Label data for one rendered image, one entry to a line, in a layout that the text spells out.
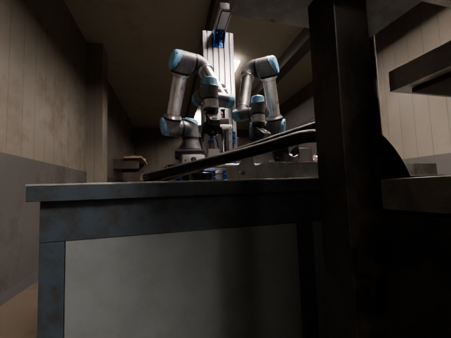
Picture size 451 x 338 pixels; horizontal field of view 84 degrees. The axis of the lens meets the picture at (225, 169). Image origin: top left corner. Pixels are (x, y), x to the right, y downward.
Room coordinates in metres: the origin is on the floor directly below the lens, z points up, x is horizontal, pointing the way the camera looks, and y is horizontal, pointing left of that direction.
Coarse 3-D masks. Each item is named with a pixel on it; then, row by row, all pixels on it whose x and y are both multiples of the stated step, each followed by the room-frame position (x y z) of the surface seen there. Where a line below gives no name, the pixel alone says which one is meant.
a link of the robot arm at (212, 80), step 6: (204, 78) 1.14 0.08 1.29; (210, 78) 1.13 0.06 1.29; (216, 78) 1.15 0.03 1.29; (204, 84) 1.14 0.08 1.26; (210, 84) 1.13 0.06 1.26; (216, 84) 1.14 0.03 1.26; (204, 90) 1.14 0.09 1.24; (210, 90) 1.13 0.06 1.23; (216, 90) 1.14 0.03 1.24; (204, 96) 1.14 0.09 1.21; (210, 96) 1.13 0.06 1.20; (216, 96) 1.14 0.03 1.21
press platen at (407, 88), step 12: (444, 48) 0.46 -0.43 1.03; (420, 60) 0.51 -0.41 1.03; (432, 60) 0.48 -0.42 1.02; (444, 60) 0.46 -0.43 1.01; (396, 72) 0.56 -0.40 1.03; (408, 72) 0.53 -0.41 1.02; (420, 72) 0.51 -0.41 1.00; (432, 72) 0.49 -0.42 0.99; (444, 72) 0.48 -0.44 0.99; (396, 84) 0.56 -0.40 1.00; (408, 84) 0.54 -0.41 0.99; (420, 84) 0.54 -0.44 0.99; (444, 96) 0.62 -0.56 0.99
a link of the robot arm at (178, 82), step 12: (180, 60) 1.40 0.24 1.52; (192, 60) 1.43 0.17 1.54; (180, 72) 1.44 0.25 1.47; (192, 72) 1.50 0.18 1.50; (180, 84) 1.49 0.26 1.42; (180, 96) 1.53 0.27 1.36; (168, 108) 1.57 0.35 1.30; (180, 108) 1.58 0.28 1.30; (168, 120) 1.59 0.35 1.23; (180, 120) 1.62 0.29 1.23; (168, 132) 1.62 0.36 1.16; (180, 132) 1.65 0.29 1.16
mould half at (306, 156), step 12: (264, 156) 0.96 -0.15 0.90; (300, 156) 1.00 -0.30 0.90; (312, 156) 1.02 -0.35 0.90; (228, 168) 1.27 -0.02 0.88; (240, 168) 1.09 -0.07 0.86; (252, 168) 0.96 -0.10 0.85; (264, 168) 0.85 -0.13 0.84; (276, 168) 0.84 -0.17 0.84; (288, 168) 0.85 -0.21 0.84; (300, 168) 0.86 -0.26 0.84; (312, 168) 0.88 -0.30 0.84
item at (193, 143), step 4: (184, 140) 1.69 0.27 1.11; (188, 140) 1.68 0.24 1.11; (192, 140) 1.68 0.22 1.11; (196, 140) 1.70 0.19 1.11; (184, 144) 1.69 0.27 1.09; (188, 144) 1.67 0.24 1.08; (192, 144) 1.67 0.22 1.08; (196, 144) 1.68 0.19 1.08; (180, 148) 1.71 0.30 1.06; (184, 148) 1.67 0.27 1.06; (188, 148) 1.66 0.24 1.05; (192, 148) 1.66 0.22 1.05; (196, 148) 1.67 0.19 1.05; (200, 148) 1.71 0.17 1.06
